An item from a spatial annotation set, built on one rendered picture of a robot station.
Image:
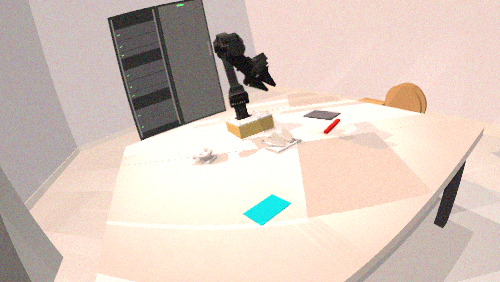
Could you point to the red bar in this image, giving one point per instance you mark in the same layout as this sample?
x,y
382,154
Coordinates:
x,y
333,124

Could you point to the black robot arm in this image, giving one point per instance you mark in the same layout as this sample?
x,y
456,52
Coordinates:
x,y
230,49

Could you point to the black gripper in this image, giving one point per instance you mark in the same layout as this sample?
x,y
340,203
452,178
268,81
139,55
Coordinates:
x,y
251,71

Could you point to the cyan flat plate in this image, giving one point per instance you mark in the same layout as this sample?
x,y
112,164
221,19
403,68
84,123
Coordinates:
x,y
267,209

